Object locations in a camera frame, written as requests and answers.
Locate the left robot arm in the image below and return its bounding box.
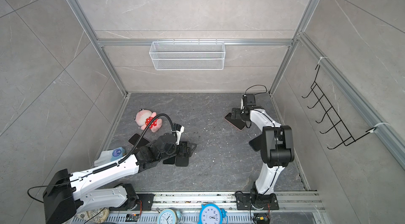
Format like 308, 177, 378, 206
40, 133, 197, 224

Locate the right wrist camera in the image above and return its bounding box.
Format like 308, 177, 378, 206
241, 94, 256, 109

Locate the black phone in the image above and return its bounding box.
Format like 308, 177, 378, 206
163, 156, 177, 165

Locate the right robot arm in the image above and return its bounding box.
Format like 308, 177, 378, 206
231, 108, 295, 209

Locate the pink plush toy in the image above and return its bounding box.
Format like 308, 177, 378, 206
135, 109, 162, 133

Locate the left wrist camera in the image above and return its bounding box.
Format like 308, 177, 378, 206
173, 123, 185, 145

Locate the white wire basket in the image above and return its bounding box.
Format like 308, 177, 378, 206
149, 41, 226, 71

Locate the crumpled patterned cloth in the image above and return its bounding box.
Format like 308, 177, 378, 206
75, 208, 110, 224

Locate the blue wet wipes pack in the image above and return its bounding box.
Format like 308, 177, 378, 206
94, 147, 126, 167

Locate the dark phone near left wall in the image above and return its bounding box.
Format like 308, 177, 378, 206
128, 133, 150, 147

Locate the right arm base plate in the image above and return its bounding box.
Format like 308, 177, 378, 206
234, 191, 279, 211

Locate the black phone case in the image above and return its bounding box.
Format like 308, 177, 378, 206
249, 135, 263, 152

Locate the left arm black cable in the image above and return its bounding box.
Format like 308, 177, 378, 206
118, 113, 176, 165

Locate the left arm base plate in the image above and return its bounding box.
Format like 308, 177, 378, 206
127, 193, 155, 211

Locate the blue alarm clock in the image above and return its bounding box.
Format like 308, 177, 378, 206
198, 203, 228, 224

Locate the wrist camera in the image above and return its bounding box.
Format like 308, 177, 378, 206
173, 123, 185, 145
241, 94, 256, 109

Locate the black wall hook rack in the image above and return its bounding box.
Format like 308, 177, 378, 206
301, 65, 389, 150

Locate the phone in red case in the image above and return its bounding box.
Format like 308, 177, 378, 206
225, 113, 246, 130

